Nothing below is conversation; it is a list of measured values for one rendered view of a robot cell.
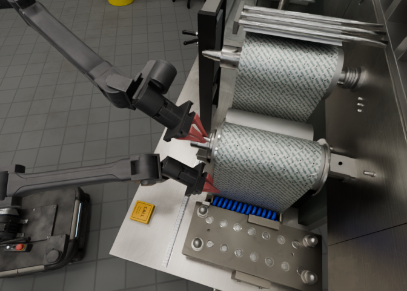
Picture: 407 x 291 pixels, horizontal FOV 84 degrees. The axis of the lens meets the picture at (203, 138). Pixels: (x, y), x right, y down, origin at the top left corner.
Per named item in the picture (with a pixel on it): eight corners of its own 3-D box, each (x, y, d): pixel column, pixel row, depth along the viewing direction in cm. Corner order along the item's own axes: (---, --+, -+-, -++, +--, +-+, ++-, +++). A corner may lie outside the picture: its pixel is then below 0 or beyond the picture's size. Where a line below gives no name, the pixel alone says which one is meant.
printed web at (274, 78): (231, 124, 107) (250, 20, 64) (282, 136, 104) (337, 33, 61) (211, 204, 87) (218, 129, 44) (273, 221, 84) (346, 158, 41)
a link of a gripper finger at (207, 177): (211, 205, 73) (185, 195, 71) (215, 186, 77) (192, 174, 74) (222, 203, 68) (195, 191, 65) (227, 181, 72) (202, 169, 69)
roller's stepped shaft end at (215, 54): (203, 53, 70) (203, 44, 68) (222, 57, 70) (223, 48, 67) (201, 60, 69) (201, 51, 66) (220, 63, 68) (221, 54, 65)
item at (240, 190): (212, 193, 78) (214, 171, 62) (281, 212, 74) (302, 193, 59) (211, 195, 77) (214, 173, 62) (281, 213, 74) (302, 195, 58)
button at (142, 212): (138, 201, 88) (137, 199, 86) (155, 206, 87) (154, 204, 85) (130, 219, 84) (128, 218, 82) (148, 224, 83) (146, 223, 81)
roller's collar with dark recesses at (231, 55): (223, 58, 72) (225, 40, 66) (242, 61, 71) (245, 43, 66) (218, 71, 68) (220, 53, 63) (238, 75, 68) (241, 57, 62)
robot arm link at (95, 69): (27, 26, 66) (-3, -11, 56) (45, 16, 68) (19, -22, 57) (124, 117, 55) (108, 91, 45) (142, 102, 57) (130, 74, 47)
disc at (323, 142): (305, 153, 67) (329, 127, 54) (307, 153, 67) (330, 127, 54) (302, 202, 61) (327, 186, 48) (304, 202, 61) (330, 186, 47)
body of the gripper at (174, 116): (168, 144, 56) (142, 128, 52) (180, 111, 61) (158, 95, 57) (183, 138, 51) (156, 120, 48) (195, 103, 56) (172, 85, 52)
